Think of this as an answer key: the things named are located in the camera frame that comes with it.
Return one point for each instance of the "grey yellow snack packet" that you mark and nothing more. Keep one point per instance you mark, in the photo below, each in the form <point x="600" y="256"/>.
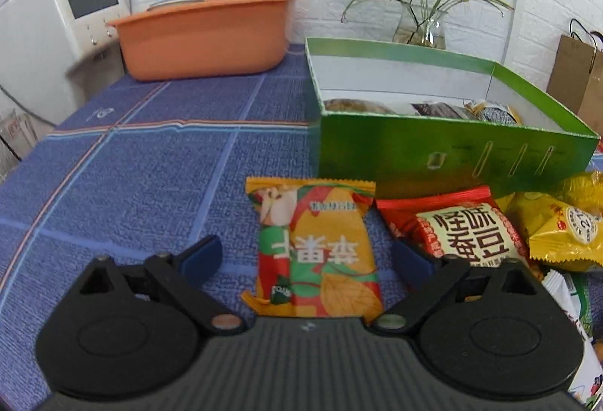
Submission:
<point x="494" y="113"/>

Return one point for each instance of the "blue checked tablecloth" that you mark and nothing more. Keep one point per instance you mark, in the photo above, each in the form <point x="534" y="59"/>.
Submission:
<point x="141" y="180"/>

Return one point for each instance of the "orange plastic basin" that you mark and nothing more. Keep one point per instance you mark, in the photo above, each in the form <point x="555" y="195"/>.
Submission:
<point x="202" y="39"/>

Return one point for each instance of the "brown snack packet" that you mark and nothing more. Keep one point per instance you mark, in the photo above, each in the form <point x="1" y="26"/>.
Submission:
<point x="358" y="106"/>

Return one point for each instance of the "white appliance with screen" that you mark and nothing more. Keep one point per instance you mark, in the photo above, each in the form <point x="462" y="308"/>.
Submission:
<point x="42" y="34"/>

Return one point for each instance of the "dark snack packet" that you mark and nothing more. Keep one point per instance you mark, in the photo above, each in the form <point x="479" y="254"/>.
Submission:
<point x="438" y="110"/>

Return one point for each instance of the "red beige snack packet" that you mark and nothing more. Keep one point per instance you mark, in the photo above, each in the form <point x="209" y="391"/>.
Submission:
<point x="471" y="227"/>

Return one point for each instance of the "orange green snack packet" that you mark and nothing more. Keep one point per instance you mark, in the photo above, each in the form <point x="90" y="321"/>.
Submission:
<point x="315" y="251"/>

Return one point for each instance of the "green cardboard box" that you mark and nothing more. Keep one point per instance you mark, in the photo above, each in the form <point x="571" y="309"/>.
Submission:
<point x="400" y="152"/>

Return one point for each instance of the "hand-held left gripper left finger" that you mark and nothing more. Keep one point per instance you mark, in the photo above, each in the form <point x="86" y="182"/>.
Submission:
<point x="203" y="259"/>

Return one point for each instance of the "white green snack packet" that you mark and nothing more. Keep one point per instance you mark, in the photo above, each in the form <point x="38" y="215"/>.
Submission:
<point x="577" y="312"/>

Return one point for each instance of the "glass vase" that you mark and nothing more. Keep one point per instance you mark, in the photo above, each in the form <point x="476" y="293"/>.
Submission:
<point x="421" y="32"/>

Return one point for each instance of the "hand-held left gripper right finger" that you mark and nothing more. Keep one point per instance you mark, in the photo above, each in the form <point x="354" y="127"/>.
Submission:
<point x="413" y="262"/>

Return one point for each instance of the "brown paper bag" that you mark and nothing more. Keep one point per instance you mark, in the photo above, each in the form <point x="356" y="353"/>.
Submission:
<point x="567" y="72"/>
<point x="594" y="95"/>

